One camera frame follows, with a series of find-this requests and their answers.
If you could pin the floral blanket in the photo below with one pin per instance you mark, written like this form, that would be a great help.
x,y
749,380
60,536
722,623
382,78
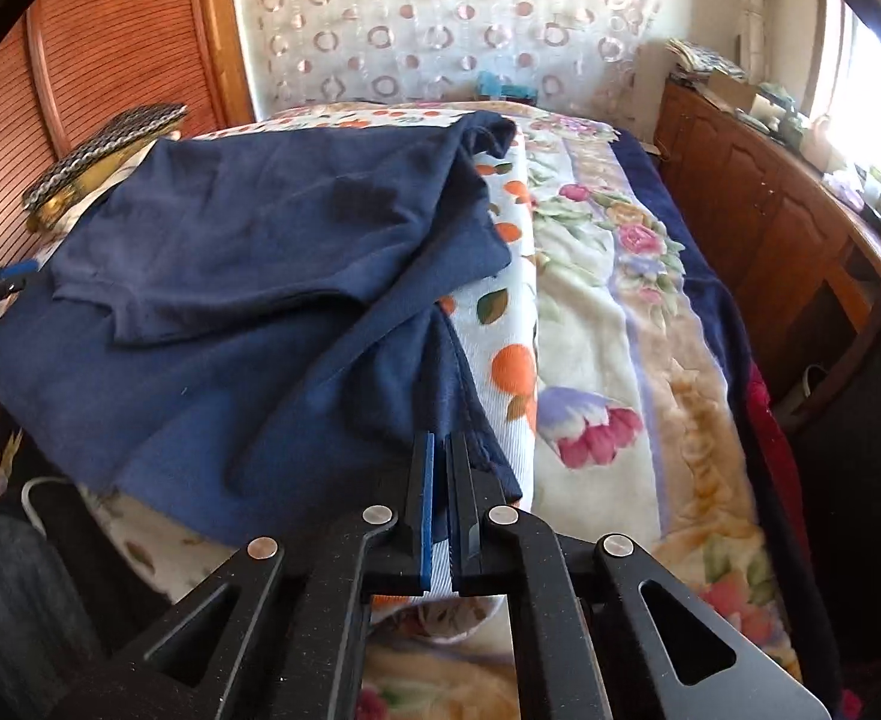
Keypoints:
x,y
635,360

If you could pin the wooden cabinet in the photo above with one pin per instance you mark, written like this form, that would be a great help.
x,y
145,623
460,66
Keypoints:
x,y
755,195

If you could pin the stack of folded cloths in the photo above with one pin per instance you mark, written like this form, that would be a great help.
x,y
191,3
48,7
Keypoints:
x,y
699,60

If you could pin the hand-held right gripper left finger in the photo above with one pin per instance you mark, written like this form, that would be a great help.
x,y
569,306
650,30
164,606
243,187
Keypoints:
x,y
427,517

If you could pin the window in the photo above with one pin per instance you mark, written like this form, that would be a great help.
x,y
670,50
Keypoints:
x,y
871,67

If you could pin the sheer circle-patterned curtain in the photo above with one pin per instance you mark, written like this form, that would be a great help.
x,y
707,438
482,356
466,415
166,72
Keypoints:
x,y
448,15

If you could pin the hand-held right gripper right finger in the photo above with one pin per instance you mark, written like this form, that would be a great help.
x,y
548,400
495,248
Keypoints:
x,y
461,510

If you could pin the orange fruit print sheet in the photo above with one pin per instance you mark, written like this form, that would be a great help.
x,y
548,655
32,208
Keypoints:
x,y
508,360

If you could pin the red cloth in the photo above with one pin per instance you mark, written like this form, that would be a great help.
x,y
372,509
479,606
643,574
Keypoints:
x,y
774,457

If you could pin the blue box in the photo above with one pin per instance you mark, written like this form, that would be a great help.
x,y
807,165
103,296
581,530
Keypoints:
x,y
504,86

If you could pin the white tied window curtain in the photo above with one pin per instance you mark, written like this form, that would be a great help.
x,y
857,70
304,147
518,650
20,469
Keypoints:
x,y
759,7

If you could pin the cardboard box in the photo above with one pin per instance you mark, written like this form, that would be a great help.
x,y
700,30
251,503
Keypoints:
x,y
732,94

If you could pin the black patterned pillow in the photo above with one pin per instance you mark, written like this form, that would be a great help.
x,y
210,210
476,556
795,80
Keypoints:
x,y
103,150

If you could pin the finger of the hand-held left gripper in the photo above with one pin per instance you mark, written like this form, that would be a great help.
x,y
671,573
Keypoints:
x,y
17,274

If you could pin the navy printed t-shirt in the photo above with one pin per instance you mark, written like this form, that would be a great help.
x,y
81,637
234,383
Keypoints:
x,y
260,277

